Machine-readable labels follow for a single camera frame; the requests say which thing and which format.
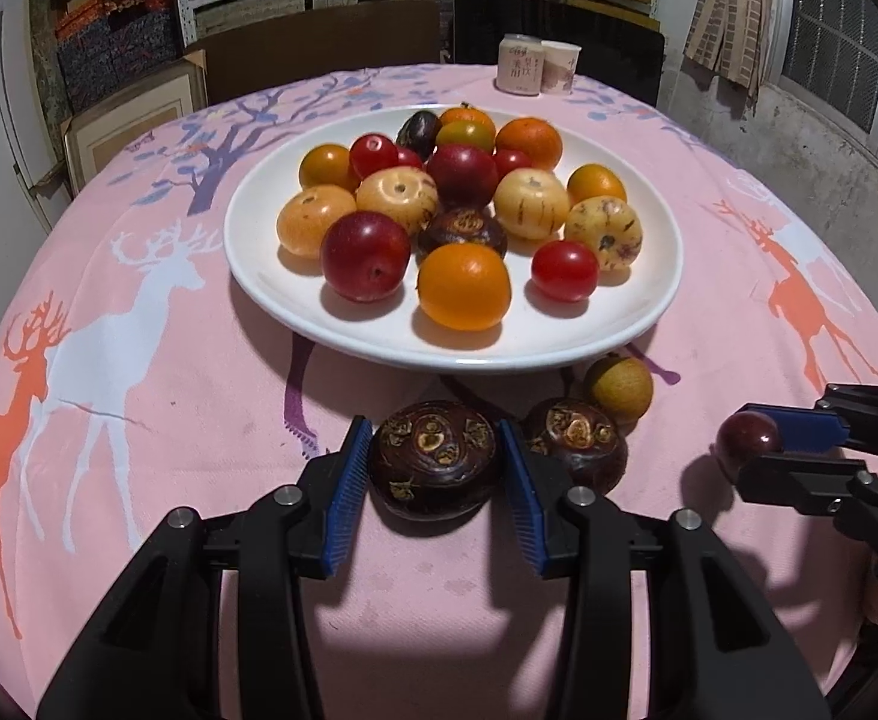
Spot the pale yellow round fruit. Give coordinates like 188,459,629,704
493,167,571,241
355,168,440,235

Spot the dark purple mangosteen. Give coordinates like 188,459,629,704
367,400,504,520
521,397,629,496

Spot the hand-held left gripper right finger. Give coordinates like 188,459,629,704
497,418,834,720

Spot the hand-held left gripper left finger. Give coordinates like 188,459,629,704
37,415,374,720

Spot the dark brown water chestnut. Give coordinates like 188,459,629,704
416,205,509,260

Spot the beige patterned curtain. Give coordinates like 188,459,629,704
682,0,785,102

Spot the shelf with stacked boxes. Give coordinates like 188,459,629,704
29,0,654,113

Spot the pale orange round fruit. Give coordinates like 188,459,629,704
275,184,359,260

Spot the pink deer print tablecloth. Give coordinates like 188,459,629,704
0,64,878,720

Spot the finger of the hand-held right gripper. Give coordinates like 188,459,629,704
775,382,878,462
735,452,878,517

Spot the white round plate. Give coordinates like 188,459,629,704
223,103,684,374

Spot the dark red plum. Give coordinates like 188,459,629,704
715,409,783,481

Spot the spotted yellow fruit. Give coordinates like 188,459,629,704
563,196,644,272

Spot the brown longan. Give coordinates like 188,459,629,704
584,354,655,425

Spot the framed picture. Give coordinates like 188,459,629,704
62,60,209,196

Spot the dark purple plum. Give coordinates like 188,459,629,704
395,110,441,153

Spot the barred window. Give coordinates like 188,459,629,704
772,0,878,188

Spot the large orange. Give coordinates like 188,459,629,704
416,242,513,332

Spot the large red plum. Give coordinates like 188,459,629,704
425,144,500,209
320,211,412,304

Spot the black chair back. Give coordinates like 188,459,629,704
450,0,666,110

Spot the small orange tangerine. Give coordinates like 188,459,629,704
298,143,359,192

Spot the brown cardboard board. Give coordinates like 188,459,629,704
184,0,441,106

